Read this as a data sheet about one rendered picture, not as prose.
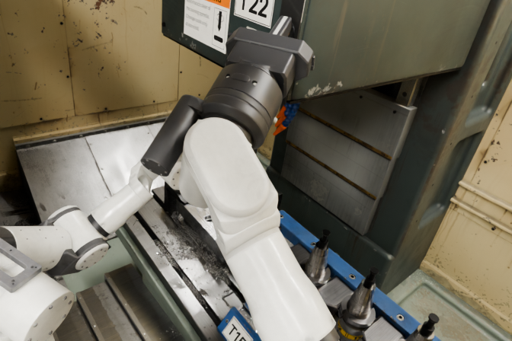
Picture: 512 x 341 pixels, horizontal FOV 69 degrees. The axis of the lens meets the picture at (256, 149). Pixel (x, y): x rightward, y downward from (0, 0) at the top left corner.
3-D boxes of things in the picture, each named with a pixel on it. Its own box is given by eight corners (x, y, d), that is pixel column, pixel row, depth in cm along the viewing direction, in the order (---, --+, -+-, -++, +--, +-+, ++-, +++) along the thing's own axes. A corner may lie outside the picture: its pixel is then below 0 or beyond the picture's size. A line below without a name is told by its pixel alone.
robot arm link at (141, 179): (191, 171, 94) (148, 208, 90) (174, 156, 99) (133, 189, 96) (180, 155, 89) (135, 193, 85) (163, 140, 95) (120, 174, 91)
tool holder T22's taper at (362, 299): (375, 315, 68) (386, 290, 65) (356, 323, 66) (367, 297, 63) (360, 296, 71) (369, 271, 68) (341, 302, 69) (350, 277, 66)
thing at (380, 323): (382, 361, 62) (383, 358, 62) (356, 336, 65) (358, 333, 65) (404, 339, 66) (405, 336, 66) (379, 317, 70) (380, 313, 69)
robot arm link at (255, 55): (318, 31, 46) (286, 101, 40) (312, 84, 54) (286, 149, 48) (226, 12, 49) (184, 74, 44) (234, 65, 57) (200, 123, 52)
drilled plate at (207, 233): (223, 262, 111) (225, 250, 109) (176, 209, 130) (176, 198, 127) (279, 235, 125) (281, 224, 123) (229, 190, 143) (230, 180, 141)
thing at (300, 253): (292, 273, 76) (292, 271, 76) (274, 257, 79) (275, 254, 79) (315, 259, 80) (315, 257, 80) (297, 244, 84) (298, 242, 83)
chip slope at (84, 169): (68, 290, 132) (59, 236, 120) (24, 192, 175) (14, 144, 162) (258, 211, 186) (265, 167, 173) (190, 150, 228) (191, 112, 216)
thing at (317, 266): (330, 273, 75) (338, 249, 72) (314, 282, 73) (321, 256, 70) (315, 259, 78) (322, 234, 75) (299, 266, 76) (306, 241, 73)
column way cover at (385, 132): (363, 239, 135) (409, 109, 110) (276, 174, 165) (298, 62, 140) (370, 234, 138) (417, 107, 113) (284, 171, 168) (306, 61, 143)
